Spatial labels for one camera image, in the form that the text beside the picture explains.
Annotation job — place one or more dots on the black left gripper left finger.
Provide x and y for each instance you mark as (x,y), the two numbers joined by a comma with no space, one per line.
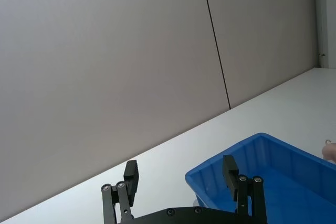
(123,190)

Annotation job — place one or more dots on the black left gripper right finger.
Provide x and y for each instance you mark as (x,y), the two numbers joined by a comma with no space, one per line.
(242,184)

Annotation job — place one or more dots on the blue plastic bin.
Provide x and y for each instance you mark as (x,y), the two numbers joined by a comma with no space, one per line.
(275,179)

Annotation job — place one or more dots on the small metal door hinge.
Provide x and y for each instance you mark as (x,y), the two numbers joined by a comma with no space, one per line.
(321,54)

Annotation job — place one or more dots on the pink cup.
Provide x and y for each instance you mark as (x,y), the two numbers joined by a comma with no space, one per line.
(329,151)

